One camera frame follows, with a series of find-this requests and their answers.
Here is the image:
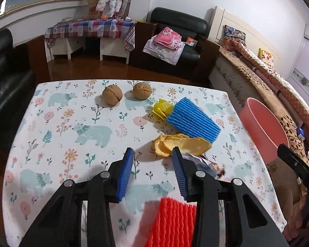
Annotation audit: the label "brown padded stool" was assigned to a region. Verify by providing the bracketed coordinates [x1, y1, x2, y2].
[269, 157, 303, 204]

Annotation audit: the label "printed paper wrapper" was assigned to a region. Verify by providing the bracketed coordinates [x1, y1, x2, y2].
[181, 153, 226, 179]

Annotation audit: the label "pink folded blanket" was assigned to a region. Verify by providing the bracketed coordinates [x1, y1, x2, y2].
[154, 26, 182, 49]

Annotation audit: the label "pink folded clothes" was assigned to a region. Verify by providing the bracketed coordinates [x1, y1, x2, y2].
[143, 35, 186, 66]

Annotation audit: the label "orange peel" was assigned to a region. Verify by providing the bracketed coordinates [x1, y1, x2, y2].
[167, 135, 212, 157]
[153, 134, 181, 157]

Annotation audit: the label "brown walnut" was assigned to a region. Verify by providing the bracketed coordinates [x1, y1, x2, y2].
[102, 84, 123, 106]
[133, 82, 152, 99]

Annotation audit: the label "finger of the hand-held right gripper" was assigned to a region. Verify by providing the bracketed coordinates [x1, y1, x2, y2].
[277, 143, 309, 186]

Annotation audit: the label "pink plastic bucket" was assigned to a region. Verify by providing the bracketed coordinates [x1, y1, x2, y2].
[239, 97, 290, 165]

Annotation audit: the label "white side table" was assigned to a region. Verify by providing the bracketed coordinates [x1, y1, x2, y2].
[45, 35, 130, 65]

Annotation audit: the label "floral bear printed tablecloth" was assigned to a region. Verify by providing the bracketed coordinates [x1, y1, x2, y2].
[1, 78, 287, 247]

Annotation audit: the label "cream bed headboard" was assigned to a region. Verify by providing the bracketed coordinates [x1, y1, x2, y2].
[207, 6, 284, 65]

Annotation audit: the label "brown leaf patterned bed cover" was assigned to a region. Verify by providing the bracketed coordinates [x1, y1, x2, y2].
[219, 48, 309, 168]

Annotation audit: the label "yellow plastic wrapper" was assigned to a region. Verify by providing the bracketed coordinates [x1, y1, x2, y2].
[151, 99, 174, 120]

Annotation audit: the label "lilac wardrobe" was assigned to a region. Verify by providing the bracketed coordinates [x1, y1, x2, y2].
[286, 23, 309, 103]

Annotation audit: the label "red foam fruit net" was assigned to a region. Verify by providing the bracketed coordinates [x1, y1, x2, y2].
[144, 197, 197, 247]

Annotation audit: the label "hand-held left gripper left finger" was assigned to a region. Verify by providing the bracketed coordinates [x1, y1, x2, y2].
[19, 147, 134, 247]

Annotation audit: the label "checked tablecloth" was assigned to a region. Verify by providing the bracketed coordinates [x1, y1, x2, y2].
[44, 18, 137, 54]

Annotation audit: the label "yellow floral pillow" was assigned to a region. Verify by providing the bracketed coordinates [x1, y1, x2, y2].
[257, 48, 275, 66]

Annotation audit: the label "person's right hand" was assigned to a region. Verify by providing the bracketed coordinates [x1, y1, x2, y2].
[283, 192, 309, 241]

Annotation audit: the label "blue foam fruit net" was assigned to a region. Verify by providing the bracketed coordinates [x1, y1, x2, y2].
[165, 97, 221, 143]

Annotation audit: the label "black armchair with wooden sides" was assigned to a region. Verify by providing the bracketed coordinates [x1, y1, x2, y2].
[130, 7, 220, 83]
[0, 28, 36, 170]

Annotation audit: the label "colourful patterned pillow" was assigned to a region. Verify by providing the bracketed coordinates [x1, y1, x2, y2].
[224, 25, 246, 47]

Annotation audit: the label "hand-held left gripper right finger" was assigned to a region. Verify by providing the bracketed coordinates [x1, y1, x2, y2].
[171, 146, 290, 247]

